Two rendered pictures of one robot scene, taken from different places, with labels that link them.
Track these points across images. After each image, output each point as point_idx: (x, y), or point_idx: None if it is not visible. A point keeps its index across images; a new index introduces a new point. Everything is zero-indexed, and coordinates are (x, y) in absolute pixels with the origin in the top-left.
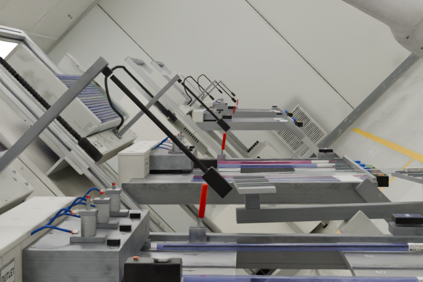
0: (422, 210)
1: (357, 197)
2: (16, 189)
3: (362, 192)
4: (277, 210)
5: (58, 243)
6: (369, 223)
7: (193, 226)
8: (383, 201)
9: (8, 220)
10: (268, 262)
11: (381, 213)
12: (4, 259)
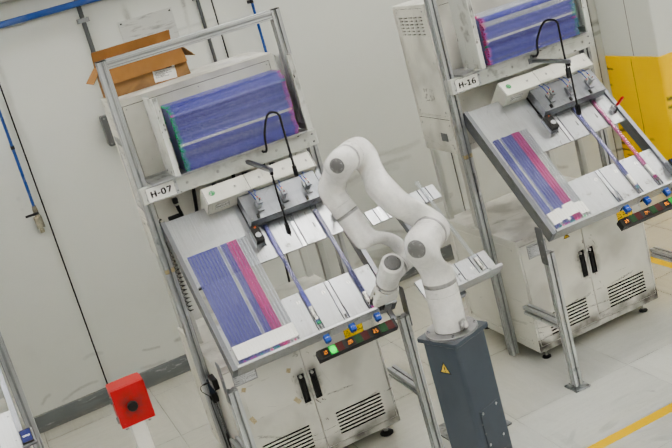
0: None
1: (542, 229)
2: (298, 147)
3: (536, 232)
4: (403, 223)
5: (251, 200)
6: None
7: None
8: (542, 245)
9: (256, 175)
10: (352, 244)
11: None
12: (220, 202)
